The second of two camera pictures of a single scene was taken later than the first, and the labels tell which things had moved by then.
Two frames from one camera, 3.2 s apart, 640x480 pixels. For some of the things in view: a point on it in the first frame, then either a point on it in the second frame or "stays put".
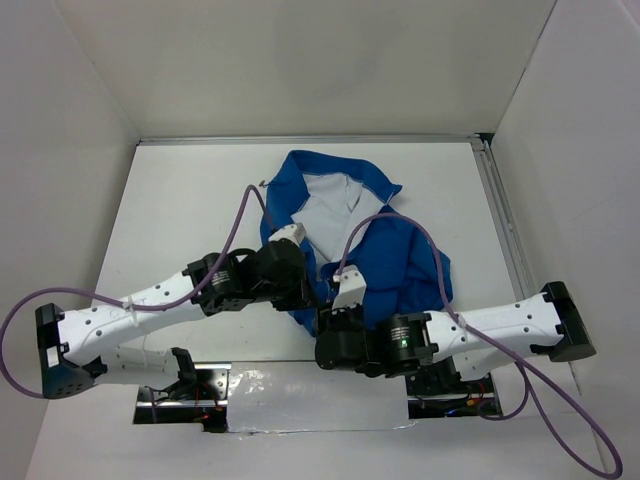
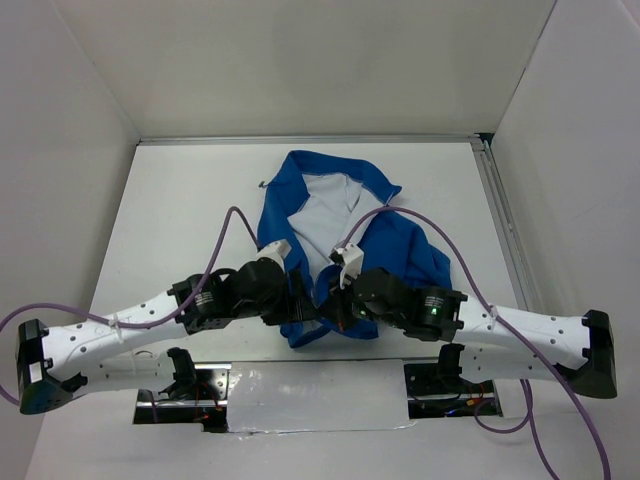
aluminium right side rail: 520,276 stays put
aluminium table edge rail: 481,139 stays put
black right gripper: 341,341 -> 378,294
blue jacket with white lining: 341,214 stays put
